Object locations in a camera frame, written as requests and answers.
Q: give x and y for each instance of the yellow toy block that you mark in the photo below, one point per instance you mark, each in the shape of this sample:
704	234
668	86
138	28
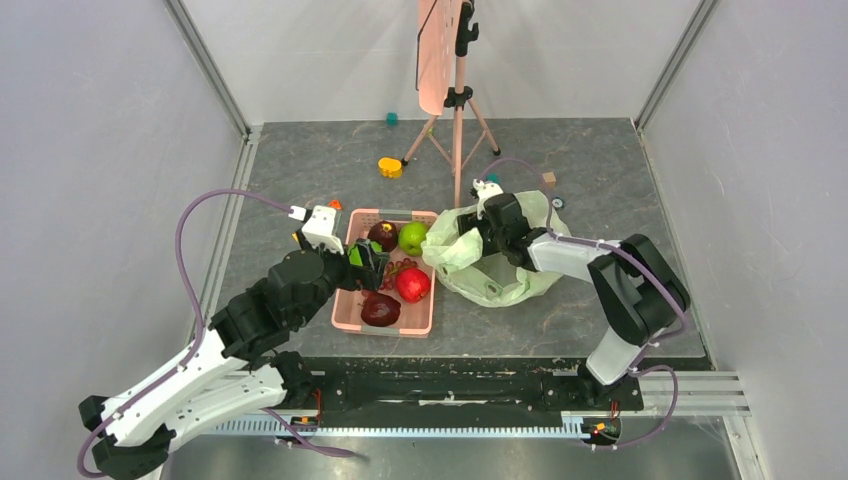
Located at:
391	168

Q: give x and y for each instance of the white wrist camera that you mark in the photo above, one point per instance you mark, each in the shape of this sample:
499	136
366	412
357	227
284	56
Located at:
318	230
484	190

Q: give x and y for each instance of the pink plastic basket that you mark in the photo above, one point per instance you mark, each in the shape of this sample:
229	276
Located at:
415	319

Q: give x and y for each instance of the dark red fake apple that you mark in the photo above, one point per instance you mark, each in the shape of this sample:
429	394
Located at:
385	234

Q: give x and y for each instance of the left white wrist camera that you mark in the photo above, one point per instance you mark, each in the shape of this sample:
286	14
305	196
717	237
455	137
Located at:
318	230

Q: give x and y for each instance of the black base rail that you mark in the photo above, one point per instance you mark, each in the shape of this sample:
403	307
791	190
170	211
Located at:
548	383

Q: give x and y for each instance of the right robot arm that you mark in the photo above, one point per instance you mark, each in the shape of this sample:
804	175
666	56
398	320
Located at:
640	294

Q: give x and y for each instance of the red fake grape bunch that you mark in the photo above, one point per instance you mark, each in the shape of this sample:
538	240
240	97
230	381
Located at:
393	269

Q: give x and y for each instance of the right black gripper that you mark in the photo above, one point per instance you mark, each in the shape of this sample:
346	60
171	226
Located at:
469	223

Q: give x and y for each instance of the small wooden cube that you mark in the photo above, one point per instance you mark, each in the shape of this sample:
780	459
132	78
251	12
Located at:
549	179

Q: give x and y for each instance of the pink board on tripod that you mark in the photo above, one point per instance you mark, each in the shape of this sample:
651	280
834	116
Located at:
436	33

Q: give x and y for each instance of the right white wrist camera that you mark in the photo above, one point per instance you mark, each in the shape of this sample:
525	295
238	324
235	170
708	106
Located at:
484	190

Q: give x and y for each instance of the green black toy watermelon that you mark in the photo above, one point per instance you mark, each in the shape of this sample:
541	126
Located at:
358	255

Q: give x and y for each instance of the pink tripod stand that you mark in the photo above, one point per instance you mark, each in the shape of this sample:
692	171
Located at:
459	98

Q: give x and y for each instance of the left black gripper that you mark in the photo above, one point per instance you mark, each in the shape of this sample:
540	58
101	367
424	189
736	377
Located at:
372	275

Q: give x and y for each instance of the green fake apple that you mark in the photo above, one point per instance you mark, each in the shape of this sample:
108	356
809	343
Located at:
411	236

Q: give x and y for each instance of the light green plastic bag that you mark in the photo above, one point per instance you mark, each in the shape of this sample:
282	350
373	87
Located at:
488	281

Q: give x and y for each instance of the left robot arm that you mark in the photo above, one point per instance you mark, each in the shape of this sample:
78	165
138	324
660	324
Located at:
226	371

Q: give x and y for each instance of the dark red fake pomegranate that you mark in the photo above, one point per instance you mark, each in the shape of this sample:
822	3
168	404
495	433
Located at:
380	310

